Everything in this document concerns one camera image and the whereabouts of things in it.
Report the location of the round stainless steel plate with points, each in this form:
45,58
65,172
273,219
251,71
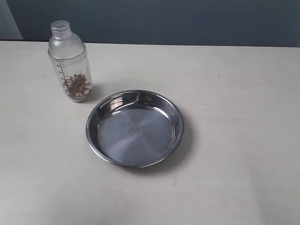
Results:
134,128

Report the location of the clear plastic shaker bottle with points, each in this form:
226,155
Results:
68,55

